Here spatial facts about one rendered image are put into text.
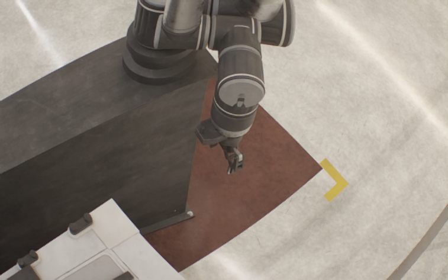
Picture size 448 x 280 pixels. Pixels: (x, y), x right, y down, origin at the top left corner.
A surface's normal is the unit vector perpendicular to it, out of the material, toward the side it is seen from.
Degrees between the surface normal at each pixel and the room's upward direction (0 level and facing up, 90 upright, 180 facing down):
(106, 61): 0
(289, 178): 0
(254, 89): 86
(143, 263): 0
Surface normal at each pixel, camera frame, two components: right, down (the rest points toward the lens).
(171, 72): 0.30, -0.22
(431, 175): 0.13, -0.57
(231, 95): 0.01, 0.82
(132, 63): -0.18, -0.34
